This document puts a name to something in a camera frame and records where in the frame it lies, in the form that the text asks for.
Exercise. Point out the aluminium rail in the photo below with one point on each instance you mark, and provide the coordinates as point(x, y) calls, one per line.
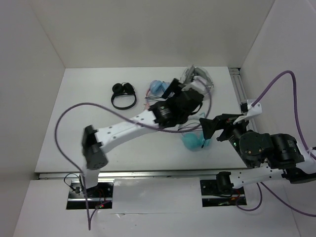
point(165, 173)
point(238, 84)

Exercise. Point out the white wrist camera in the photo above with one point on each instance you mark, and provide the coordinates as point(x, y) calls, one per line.
point(199, 84)
point(249, 109)

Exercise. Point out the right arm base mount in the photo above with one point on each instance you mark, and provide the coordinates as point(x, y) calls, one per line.
point(212, 197)

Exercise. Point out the teal cat-ear headphones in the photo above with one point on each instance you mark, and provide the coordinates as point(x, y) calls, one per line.
point(194, 140)

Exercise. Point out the aluminium rail right side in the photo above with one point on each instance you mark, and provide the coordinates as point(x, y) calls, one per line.
point(238, 84)

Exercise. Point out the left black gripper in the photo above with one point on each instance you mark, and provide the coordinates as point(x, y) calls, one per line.
point(174, 86)

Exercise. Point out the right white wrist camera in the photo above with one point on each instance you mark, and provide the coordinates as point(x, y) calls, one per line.
point(249, 109)

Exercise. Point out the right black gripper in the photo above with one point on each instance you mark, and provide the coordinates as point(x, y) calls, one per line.
point(224, 122)

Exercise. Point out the pink blue cat-ear headphones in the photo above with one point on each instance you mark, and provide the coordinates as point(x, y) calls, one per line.
point(155, 91)

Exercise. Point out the black on-ear headphones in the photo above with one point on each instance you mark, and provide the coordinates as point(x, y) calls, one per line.
point(123, 89)

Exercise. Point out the aluminium rail front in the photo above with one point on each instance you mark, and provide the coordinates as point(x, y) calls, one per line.
point(165, 173)

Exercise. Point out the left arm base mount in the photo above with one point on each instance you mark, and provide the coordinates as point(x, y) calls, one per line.
point(99, 196)

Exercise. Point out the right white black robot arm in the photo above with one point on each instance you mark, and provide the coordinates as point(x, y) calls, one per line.
point(267, 157)

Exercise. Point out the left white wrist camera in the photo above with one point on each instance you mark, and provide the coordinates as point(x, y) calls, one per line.
point(199, 84)

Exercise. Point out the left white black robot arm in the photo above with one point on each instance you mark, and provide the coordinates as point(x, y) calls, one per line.
point(96, 143)

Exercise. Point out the grey white over-ear headphones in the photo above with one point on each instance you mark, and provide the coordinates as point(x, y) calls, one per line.
point(192, 71)

